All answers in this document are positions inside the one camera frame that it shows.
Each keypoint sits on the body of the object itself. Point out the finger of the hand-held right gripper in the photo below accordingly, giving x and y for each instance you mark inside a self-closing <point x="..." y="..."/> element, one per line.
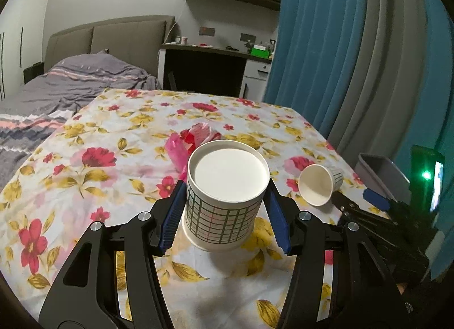
<point x="349" y="208"/>
<point x="376" y="197"/>

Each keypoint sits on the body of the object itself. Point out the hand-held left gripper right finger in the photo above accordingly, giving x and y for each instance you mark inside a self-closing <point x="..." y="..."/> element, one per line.
<point x="278" y="219"/>

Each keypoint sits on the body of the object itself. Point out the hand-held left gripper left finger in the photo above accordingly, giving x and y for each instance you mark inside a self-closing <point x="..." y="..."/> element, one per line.
<point x="173" y="215"/>

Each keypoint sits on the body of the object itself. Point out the grey trash bin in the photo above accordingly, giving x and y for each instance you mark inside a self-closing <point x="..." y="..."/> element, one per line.
<point x="376" y="169"/>

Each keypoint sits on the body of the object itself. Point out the small grid paper cup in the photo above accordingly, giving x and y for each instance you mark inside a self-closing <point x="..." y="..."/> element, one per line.
<point x="315" y="183"/>

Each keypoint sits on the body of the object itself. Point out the large grid paper cup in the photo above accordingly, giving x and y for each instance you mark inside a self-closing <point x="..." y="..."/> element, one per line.
<point x="220" y="222"/>

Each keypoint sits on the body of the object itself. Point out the pink plastic wrapper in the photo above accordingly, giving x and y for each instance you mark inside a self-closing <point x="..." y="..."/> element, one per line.
<point x="175" y="151"/>

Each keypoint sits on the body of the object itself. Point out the red white plastic wrapper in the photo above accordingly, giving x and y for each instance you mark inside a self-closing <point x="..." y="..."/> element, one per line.
<point x="200" y="134"/>

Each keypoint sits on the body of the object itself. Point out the floral tablecloth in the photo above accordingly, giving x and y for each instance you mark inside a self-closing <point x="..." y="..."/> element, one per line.
<point x="106" y="130"/>

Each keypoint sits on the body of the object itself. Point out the grey curtain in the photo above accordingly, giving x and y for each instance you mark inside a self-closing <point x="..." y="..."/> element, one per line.
<point x="400" y="48"/>

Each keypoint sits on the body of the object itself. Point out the blue curtain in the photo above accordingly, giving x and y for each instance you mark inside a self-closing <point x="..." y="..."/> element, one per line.
<point x="301" y="48"/>

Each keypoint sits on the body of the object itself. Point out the green box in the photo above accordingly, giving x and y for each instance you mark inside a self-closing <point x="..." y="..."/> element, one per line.
<point x="260" y="52"/>

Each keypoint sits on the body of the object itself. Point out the dark top desk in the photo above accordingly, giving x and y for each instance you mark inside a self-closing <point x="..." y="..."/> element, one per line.
<point x="205" y="50"/>

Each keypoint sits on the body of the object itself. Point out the grey striped blanket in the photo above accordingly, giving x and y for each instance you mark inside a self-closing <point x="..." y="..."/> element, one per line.
<point x="71" y="80"/>

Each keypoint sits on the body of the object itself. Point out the grey padded headboard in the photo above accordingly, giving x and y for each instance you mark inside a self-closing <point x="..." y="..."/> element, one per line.
<point x="117" y="34"/>

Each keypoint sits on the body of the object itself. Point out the black nightstand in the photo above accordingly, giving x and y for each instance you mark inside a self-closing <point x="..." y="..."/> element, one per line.
<point x="33" y="72"/>

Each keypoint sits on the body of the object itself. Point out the white wardrobe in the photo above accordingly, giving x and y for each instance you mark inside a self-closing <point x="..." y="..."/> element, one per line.
<point x="9" y="63"/>

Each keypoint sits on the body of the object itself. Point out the grey wall socket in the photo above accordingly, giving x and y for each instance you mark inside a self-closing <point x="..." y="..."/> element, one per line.
<point x="206" y="31"/>
<point x="247" y="37"/>

